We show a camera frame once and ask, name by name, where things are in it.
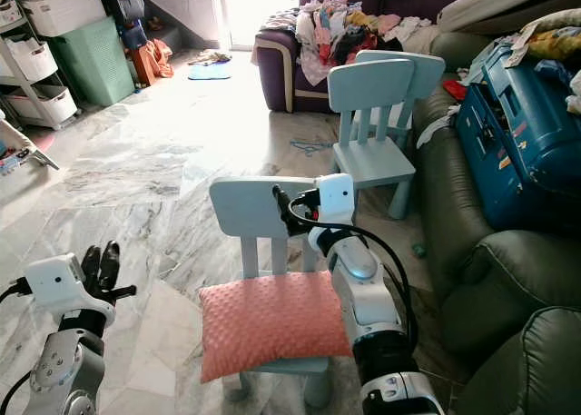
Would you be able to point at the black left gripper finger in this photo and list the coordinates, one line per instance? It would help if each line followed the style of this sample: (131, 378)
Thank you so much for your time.
(111, 265)
(92, 265)

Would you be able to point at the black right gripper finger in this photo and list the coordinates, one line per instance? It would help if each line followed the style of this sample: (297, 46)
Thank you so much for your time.
(284, 206)

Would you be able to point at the pink dotted pillow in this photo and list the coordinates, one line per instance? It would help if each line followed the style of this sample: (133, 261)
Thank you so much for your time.
(272, 329)

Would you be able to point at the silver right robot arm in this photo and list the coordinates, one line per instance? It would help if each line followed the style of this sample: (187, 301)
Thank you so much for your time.
(368, 297)

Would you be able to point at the purple sofa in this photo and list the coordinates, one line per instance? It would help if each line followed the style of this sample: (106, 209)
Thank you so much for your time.
(277, 70)

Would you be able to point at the blue clothes hanger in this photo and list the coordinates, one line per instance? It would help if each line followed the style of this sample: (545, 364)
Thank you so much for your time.
(313, 146)

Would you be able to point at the white cloth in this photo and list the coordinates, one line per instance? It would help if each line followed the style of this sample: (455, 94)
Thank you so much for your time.
(438, 124)

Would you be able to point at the light blue floor mat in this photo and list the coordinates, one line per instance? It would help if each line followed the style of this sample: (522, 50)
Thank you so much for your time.
(211, 71)

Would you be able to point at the colourful clothes pile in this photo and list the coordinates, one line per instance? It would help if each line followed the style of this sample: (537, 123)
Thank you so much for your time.
(336, 34)

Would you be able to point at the red cloth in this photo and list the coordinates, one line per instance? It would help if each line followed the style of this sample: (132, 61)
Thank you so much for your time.
(455, 89)

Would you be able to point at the orange bag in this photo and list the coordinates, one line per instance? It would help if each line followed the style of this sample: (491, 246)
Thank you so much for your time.
(156, 59)

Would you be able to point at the green plastic laundry basket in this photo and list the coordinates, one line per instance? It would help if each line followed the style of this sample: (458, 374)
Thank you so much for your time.
(95, 65)

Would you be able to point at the blue hard suitcase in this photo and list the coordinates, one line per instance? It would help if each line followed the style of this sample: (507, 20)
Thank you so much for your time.
(508, 152)

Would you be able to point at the white drawer rack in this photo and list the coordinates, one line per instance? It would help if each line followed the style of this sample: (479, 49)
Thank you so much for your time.
(36, 61)

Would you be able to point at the yellow and beige cloth pile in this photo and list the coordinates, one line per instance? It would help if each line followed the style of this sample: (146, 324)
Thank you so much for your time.
(554, 43)

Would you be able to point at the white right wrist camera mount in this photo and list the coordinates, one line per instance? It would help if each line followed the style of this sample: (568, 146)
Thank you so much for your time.
(336, 197)

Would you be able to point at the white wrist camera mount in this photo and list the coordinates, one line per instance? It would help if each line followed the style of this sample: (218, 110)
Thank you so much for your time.
(59, 283)
(336, 197)

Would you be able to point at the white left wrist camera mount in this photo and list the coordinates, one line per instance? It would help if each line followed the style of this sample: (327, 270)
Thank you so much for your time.
(59, 283)

